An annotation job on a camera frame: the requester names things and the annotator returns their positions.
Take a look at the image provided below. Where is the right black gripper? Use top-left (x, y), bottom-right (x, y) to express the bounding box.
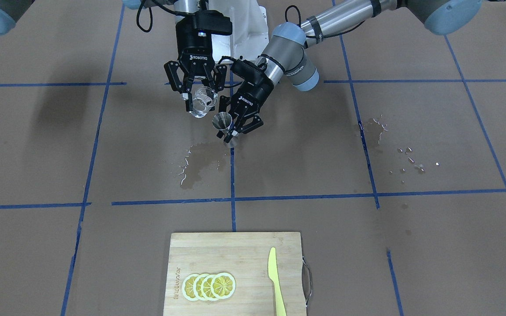
top-left (163, 20), bottom-right (228, 101)

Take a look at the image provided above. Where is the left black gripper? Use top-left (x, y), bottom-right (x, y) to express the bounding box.
top-left (217, 59), bottom-right (275, 134)

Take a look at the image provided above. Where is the steel jigger measuring cup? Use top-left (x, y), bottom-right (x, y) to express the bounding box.
top-left (212, 112), bottom-right (238, 148)

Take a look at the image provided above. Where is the clear glass cup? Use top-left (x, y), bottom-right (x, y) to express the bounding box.
top-left (190, 86), bottom-right (218, 118)

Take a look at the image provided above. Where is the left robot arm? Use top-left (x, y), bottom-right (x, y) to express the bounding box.
top-left (212, 0), bottom-right (482, 143)

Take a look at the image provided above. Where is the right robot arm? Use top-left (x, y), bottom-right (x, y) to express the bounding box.
top-left (0, 0), bottom-right (232, 97)

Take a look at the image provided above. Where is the bamboo cutting board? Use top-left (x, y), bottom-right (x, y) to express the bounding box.
top-left (163, 232), bottom-right (307, 316)

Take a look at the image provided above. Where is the yellow plastic knife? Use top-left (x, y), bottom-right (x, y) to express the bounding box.
top-left (267, 247), bottom-right (287, 316)

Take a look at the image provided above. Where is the back lemon slice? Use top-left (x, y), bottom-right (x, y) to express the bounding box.
top-left (182, 273), bottom-right (199, 302)

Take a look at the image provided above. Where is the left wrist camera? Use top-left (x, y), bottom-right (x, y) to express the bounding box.
top-left (230, 59), bottom-right (265, 83)

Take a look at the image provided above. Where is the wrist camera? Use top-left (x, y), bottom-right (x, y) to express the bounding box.
top-left (230, 59), bottom-right (265, 83)
top-left (192, 10), bottom-right (233, 36)

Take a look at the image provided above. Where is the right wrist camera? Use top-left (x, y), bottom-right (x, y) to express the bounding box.
top-left (192, 10), bottom-right (233, 36)

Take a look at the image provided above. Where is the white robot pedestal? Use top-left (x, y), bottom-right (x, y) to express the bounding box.
top-left (172, 0), bottom-right (268, 60)

